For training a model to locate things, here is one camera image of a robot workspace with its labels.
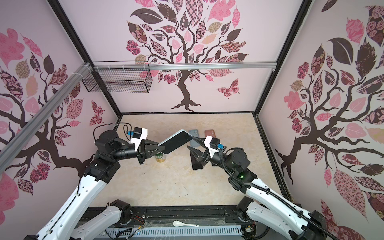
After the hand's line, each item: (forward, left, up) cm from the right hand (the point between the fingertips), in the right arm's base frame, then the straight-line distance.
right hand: (192, 141), depth 58 cm
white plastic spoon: (-24, +8, -37) cm, 45 cm away
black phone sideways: (+7, -1, -36) cm, 37 cm away
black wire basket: (+53, +39, -3) cm, 66 cm away
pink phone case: (+33, -12, -39) cm, 53 cm away
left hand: (-1, +12, -4) cm, 13 cm away
